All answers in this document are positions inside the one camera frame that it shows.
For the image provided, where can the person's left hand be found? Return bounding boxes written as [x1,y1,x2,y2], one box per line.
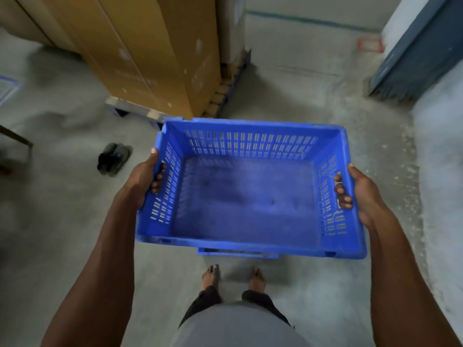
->
[117,148,167,213]

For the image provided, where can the person's black trousers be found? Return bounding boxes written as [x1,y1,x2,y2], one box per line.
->
[179,285,292,329]

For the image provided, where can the person's left forearm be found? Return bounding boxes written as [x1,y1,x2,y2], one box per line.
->
[41,189,145,347]

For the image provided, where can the large brown cardboard box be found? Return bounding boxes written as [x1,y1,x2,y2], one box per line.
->
[14,0,222,120]

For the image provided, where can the brown furniture leg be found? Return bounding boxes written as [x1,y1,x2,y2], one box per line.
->
[0,125,34,148]

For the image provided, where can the person's right foot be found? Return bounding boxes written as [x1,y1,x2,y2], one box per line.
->
[248,267,267,294]

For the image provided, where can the person's left foot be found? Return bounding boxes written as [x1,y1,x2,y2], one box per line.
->
[201,264,220,290]

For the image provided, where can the beige cardboard box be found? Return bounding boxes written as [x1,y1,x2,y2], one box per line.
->
[0,0,55,47]

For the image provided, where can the grey cardboard box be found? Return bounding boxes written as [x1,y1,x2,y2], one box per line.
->
[215,0,247,65]

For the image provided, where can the person's right forearm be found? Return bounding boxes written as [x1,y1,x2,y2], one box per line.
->
[363,209,460,347]

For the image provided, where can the blue pallet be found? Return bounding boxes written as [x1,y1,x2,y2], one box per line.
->
[106,50,252,131]

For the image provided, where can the blue plastic crate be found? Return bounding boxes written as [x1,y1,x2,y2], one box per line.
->
[135,117,368,260]

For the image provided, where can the person's foot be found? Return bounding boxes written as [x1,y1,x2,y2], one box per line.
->
[201,264,220,290]
[248,267,267,294]

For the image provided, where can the person's right hand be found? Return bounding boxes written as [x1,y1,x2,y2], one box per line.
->
[334,163,393,230]

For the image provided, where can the person's grey shirt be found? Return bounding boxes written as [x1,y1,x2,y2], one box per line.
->
[170,301,312,347]

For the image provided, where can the pair of dark sandals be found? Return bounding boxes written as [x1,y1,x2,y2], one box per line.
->
[97,142,133,177]

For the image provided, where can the dark blue door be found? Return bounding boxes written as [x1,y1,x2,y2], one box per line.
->
[368,0,463,102]

